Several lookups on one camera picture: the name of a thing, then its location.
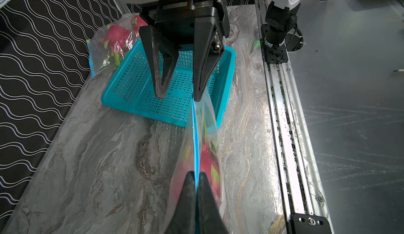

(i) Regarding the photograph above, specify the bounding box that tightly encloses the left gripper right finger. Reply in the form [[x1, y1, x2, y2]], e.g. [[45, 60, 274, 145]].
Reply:
[[197, 172, 228, 234]]

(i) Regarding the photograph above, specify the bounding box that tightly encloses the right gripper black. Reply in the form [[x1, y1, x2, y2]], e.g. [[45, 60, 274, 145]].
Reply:
[[140, 0, 230, 102]]

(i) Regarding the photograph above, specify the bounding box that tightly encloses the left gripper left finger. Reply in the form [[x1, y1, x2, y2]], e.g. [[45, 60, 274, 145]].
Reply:
[[164, 171, 196, 234]]

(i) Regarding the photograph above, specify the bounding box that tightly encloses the dragon fruit bag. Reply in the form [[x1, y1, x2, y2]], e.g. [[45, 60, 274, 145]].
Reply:
[[131, 15, 148, 33], [103, 24, 132, 53], [200, 143, 221, 200]]

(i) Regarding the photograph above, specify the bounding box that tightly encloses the zip-top bag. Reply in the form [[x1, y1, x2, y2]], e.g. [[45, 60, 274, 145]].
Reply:
[[86, 13, 147, 77], [162, 92, 226, 234]]

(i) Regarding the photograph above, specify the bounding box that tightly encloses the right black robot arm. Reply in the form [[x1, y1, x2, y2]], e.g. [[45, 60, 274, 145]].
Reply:
[[140, 0, 300, 101]]

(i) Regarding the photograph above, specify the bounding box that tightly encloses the teal plastic basket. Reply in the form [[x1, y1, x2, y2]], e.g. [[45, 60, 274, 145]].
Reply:
[[101, 40, 236, 127]]

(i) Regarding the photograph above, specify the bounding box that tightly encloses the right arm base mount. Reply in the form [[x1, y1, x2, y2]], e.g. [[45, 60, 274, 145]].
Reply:
[[261, 23, 288, 64]]

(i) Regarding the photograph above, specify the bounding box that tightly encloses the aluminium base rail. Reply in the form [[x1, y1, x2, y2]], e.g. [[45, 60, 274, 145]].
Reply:
[[254, 0, 335, 234]]

